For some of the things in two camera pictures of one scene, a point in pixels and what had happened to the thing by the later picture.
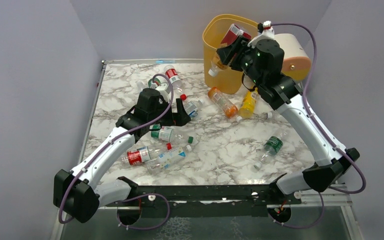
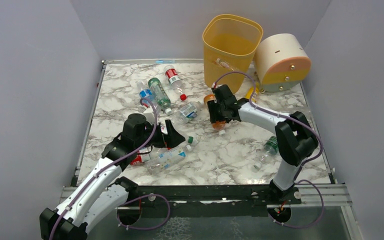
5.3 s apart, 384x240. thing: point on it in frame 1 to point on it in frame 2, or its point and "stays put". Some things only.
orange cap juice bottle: (222, 102) to (219, 126)
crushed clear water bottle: (191, 107) stays put
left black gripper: (174, 116) to (164, 134)
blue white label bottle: (167, 159) stays put
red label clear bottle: (175, 80) stays put
